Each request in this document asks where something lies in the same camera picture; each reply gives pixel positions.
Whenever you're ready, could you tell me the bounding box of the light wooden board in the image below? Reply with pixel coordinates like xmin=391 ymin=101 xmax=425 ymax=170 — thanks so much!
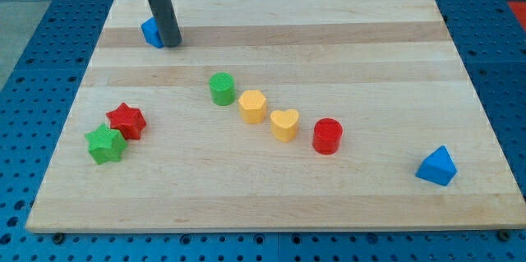
xmin=26 ymin=0 xmax=525 ymax=233

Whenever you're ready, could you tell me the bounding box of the yellow hexagon block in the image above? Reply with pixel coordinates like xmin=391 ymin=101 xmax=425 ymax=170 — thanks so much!
xmin=238 ymin=90 xmax=267 ymax=124

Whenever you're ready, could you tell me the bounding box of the yellow heart block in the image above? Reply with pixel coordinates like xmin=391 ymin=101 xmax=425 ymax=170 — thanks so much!
xmin=270 ymin=109 xmax=300 ymax=142

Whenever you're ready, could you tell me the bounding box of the green cylinder block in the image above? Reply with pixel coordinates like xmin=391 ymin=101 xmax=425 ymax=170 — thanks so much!
xmin=209 ymin=72 xmax=236 ymax=106

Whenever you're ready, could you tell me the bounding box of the red cylinder block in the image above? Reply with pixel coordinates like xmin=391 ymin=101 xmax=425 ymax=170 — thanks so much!
xmin=312 ymin=117 xmax=344 ymax=155

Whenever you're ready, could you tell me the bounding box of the red star block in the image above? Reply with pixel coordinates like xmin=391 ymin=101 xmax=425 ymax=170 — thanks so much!
xmin=106 ymin=103 xmax=147 ymax=140

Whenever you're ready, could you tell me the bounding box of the blue cube block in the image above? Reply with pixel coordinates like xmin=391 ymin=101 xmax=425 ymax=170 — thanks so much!
xmin=141 ymin=17 xmax=164 ymax=48

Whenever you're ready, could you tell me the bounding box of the green star block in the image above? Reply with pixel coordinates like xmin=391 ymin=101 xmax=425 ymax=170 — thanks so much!
xmin=85 ymin=124 xmax=127 ymax=165

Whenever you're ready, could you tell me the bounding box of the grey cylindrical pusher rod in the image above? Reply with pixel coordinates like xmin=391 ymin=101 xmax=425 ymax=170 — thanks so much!
xmin=148 ymin=0 xmax=182 ymax=47

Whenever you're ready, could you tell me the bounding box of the blue triangle block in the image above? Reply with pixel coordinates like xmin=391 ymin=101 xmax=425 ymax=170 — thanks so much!
xmin=415 ymin=145 xmax=457 ymax=186

